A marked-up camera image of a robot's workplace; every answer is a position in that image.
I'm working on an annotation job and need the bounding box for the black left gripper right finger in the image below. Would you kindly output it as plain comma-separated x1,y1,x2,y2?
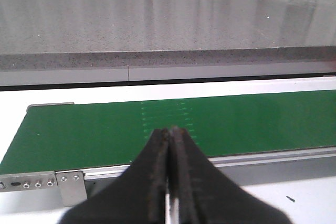
169,127,291,223

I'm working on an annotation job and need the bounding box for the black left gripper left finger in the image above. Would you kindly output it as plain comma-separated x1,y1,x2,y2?
60,129,169,223

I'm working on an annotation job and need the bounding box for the green conveyor belt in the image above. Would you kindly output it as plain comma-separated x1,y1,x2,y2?
1,90,335,175

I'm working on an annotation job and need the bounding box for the grey stone counter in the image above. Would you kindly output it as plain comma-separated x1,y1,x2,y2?
0,0,336,87

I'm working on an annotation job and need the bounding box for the steel left support bracket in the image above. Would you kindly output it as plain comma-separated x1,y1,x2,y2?
56,170,87,207

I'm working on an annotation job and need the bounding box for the aluminium conveyor frame rail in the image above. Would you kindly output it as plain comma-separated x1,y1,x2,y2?
0,101,336,193

